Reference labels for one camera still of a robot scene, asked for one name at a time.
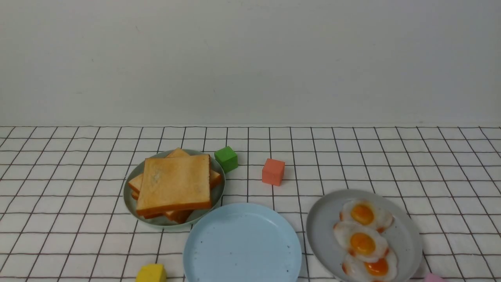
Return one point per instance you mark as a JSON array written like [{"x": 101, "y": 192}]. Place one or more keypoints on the toast slice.
[
  {"x": 179, "y": 183},
  {"x": 178, "y": 216},
  {"x": 135, "y": 183},
  {"x": 135, "y": 196}
]

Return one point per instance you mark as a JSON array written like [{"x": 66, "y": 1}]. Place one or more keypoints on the fried egg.
[
  {"x": 360, "y": 242},
  {"x": 367, "y": 214},
  {"x": 383, "y": 270}
]

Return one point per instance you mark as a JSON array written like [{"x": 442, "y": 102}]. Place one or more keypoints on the green cube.
[{"x": 227, "y": 158}]

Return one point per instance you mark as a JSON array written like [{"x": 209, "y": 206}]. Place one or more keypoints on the salmon red cube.
[{"x": 273, "y": 171}]

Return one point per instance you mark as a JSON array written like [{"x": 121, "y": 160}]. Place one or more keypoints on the light blue plate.
[{"x": 242, "y": 242}]

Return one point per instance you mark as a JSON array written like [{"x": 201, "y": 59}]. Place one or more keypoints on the green plate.
[{"x": 163, "y": 222}]

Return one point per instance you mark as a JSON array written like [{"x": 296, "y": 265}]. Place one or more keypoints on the yellow block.
[{"x": 152, "y": 273}]

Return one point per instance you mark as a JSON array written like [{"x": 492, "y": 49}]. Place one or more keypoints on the grey plate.
[{"x": 402, "y": 236}]

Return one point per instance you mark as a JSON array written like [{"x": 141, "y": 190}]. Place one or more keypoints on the pink block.
[{"x": 430, "y": 277}]

